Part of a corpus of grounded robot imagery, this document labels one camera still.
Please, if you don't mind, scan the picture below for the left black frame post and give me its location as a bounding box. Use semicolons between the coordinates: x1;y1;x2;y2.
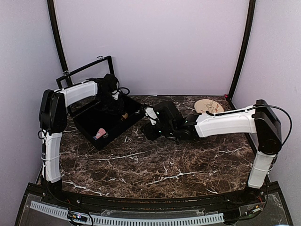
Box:
47;0;69;75

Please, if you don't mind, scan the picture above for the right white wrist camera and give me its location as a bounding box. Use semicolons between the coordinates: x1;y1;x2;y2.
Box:
144;107;158;125

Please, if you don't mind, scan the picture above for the pink teal patterned sock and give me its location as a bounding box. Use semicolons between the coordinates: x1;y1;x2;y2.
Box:
94;128;106;140

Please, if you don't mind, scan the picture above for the black frame post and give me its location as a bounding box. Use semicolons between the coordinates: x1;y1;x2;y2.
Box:
47;0;69;75
227;0;256;101

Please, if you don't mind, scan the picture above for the white slotted cable duct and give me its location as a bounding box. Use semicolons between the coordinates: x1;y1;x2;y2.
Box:
30;201;225;226

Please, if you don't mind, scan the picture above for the black storage box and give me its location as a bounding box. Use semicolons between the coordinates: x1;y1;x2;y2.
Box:
70;96;144;150

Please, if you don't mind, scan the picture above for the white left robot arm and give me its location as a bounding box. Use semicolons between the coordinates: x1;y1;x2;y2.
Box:
38;74;128;184

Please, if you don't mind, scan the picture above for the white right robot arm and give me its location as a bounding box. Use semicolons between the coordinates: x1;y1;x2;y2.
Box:
141;99;287;204

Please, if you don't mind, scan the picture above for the right black frame post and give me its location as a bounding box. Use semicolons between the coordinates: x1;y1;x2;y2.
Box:
227;0;256;101

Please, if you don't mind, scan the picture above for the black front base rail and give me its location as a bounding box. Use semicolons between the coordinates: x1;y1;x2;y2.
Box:
24;182;279;212

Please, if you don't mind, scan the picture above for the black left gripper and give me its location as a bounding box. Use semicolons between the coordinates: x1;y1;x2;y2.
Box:
97;92;125;115

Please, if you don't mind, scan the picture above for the black box glass lid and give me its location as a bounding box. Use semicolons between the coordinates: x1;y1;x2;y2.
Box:
56;56;115;89

